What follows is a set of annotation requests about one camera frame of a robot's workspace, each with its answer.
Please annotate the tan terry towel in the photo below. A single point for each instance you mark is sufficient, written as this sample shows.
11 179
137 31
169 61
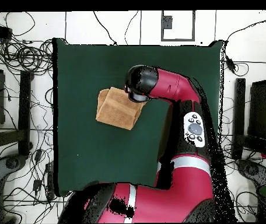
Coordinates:
116 112

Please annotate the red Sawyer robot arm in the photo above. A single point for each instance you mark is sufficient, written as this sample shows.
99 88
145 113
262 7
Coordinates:
170 86

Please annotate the dark green table cloth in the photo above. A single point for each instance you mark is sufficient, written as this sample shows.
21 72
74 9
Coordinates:
88 151

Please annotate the small grey box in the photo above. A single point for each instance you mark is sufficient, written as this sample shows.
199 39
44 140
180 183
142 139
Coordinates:
167 22

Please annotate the black metal stand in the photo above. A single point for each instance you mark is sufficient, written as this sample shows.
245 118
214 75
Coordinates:
24 105
239 105

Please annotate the black power adapter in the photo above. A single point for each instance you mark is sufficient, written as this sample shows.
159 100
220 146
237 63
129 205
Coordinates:
230 64

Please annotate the grey chair base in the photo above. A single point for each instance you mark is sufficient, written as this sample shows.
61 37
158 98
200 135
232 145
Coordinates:
254 170
11 163

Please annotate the grey rectangular floor frame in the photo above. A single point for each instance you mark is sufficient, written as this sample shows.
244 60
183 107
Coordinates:
177 39

